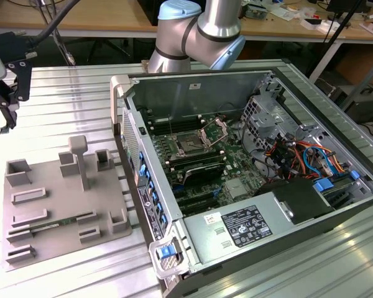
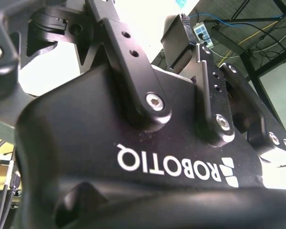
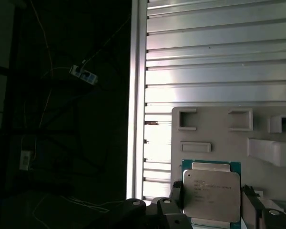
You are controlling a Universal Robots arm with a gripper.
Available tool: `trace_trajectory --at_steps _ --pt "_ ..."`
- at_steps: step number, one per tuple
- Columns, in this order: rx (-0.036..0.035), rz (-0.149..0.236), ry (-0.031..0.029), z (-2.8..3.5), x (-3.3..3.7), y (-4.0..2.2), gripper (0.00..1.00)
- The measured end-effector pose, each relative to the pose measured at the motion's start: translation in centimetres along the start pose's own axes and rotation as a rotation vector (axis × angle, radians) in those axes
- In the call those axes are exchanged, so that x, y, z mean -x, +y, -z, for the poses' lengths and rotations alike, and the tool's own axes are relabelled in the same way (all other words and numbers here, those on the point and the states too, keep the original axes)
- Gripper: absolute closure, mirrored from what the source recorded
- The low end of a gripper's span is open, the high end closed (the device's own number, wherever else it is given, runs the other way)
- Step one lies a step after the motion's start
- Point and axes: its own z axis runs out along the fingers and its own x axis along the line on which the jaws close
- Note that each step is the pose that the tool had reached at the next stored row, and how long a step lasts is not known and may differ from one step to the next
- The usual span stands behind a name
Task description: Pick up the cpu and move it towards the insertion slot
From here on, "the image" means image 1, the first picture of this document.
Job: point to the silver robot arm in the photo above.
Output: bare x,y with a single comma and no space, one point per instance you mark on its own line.
217,28

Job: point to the black RAM slot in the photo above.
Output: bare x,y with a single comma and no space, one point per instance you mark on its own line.
186,126
192,155
186,120
199,161

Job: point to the CPU socket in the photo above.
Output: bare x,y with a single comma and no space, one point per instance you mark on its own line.
189,143

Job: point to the black expansion slot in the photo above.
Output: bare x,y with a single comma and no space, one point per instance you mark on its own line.
196,196
202,205

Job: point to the wooden desk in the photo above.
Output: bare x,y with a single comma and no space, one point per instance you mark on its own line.
286,26
127,18

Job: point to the grey plastic parts rack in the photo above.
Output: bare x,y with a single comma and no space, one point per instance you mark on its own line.
65,198

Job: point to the green RAM stick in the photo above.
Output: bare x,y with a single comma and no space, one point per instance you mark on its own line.
65,221

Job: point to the open PC case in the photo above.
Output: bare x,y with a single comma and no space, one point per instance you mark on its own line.
174,90

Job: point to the thin locking lever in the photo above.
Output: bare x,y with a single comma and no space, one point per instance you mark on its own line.
172,127

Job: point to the black graphics card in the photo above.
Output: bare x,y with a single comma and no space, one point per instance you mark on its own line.
205,174

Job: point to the blue case latch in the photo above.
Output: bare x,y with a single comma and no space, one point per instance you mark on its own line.
165,251

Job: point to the green motherboard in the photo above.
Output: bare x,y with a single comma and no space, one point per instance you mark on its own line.
236,164

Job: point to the grey power supply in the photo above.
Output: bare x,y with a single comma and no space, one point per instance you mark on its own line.
199,239

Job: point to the silver chipset heatsink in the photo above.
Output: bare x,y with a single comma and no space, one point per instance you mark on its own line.
236,189

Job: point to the metal drive cage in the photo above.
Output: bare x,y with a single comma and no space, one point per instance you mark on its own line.
261,121

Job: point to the small metal device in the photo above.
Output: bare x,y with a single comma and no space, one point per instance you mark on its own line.
258,12

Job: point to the white open box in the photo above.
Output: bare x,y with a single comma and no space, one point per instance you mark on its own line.
314,28

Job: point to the black plastic air shroud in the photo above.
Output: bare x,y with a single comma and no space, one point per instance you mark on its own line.
298,198

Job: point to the black monitor stand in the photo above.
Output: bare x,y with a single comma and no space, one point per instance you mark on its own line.
337,7

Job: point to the black computer under desk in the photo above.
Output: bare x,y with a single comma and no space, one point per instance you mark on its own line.
363,108

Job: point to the small blue clip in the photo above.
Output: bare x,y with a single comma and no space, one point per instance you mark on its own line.
354,175

